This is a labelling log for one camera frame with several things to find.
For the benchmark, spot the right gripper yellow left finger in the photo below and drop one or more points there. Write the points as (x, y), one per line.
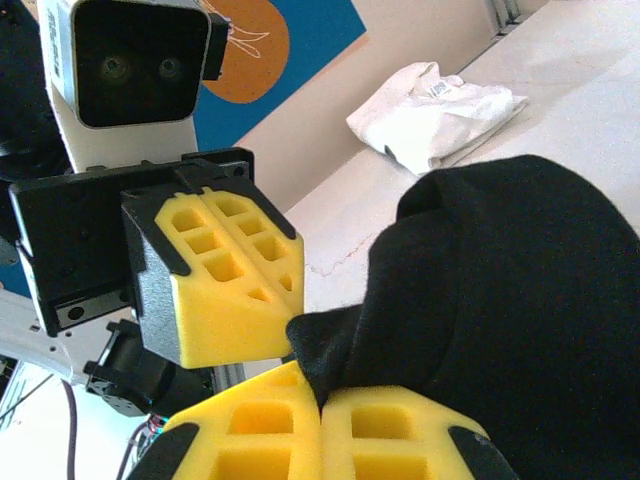
(200, 450)

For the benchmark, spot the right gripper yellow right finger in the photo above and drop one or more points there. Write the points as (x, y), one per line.
(340, 450)

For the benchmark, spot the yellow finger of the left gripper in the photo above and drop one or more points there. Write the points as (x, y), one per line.
(210, 320)
(280, 270)

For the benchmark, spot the black printed t-shirt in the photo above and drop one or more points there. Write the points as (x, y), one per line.
(500, 300)

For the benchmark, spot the folded white t-shirt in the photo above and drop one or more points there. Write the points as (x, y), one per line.
(430, 120)

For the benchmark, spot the white table cover sheet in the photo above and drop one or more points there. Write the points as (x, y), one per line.
(575, 75)

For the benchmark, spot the wide aluminium frame rail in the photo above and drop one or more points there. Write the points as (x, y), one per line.
(230, 377)

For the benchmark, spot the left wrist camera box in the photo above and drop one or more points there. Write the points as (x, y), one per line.
(135, 60)

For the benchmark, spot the left aluminium side rail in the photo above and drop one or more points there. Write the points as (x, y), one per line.
(510, 15)

